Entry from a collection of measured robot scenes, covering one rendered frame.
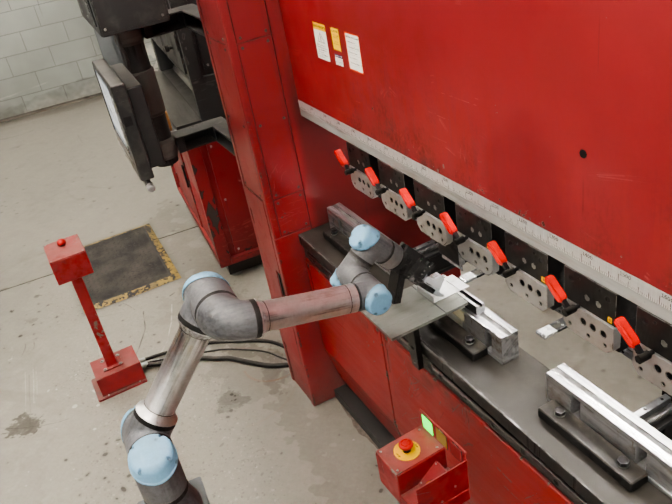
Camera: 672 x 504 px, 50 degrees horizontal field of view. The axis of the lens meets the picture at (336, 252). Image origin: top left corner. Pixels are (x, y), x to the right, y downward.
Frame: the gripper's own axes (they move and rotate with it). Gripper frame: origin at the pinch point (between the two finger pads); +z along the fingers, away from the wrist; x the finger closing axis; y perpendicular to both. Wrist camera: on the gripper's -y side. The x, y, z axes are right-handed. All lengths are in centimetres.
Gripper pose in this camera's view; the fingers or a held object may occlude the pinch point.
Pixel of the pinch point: (432, 291)
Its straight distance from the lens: 216.3
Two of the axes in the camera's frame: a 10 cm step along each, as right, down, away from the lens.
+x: -4.6, -3.9, 7.9
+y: 5.6, -8.2, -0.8
